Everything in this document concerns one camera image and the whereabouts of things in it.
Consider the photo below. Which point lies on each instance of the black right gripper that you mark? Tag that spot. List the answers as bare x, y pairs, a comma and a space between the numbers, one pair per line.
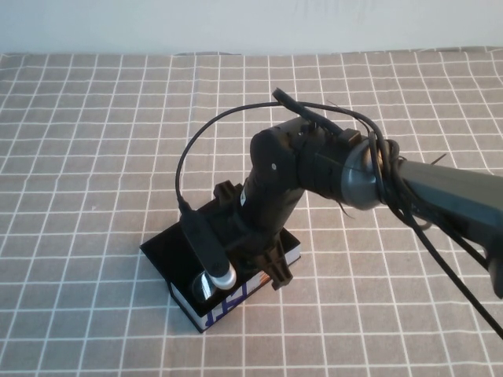
267, 212

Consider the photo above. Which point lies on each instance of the mirrored lens sunglasses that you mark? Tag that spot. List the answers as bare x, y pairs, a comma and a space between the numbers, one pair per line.
202, 286

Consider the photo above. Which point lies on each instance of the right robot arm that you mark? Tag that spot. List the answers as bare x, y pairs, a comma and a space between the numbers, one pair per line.
432, 188

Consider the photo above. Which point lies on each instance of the black glasses case printed sides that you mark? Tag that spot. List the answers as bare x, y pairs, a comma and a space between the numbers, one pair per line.
165, 251

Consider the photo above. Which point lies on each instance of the grey white checked tablecloth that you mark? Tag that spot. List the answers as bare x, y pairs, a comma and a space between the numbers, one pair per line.
78, 157

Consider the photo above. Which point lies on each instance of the black wrist camera silver end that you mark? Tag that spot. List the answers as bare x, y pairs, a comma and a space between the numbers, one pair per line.
206, 245

